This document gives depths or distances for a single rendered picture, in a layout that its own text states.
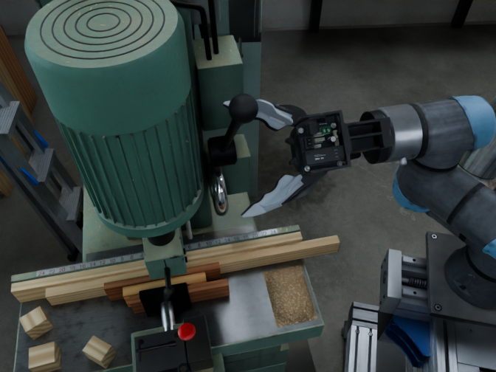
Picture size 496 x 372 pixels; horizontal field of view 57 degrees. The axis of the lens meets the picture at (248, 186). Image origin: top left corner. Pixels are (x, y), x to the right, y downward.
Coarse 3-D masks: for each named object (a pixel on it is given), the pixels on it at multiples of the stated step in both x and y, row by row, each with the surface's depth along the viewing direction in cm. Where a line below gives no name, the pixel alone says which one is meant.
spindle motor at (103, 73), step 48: (96, 0) 53; (144, 0) 53; (48, 48) 48; (96, 48) 48; (144, 48) 48; (48, 96) 51; (96, 96) 48; (144, 96) 49; (192, 96) 61; (96, 144) 54; (144, 144) 55; (192, 144) 63; (96, 192) 63; (144, 192) 61; (192, 192) 69
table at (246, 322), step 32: (256, 288) 96; (64, 320) 92; (96, 320) 92; (128, 320) 92; (160, 320) 92; (224, 320) 92; (256, 320) 92; (320, 320) 92; (64, 352) 88; (128, 352) 88; (224, 352) 91
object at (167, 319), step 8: (160, 288) 86; (176, 288) 86; (184, 288) 86; (144, 296) 85; (152, 296) 85; (160, 296) 86; (176, 296) 87; (184, 296) 88; (144, 304) 87; (152, 304) 88; (160, 304) 88; (168, 304) 88; (176, 304) 90; (184, 304) 91; (152, 312) 91; (160, 312) 91; (168, 312) 86; (168, 320) 85; (168, 328) 84
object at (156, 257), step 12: (180, 228) 89; (144, 240) 84; (180, 240) 84; (144, 252) 82; (156, 252) 82; (168, 252) 82; (180, 252) 82; (156, 264) 82; (168, 264) 83; (180, 264) 84; (156, 276) 86
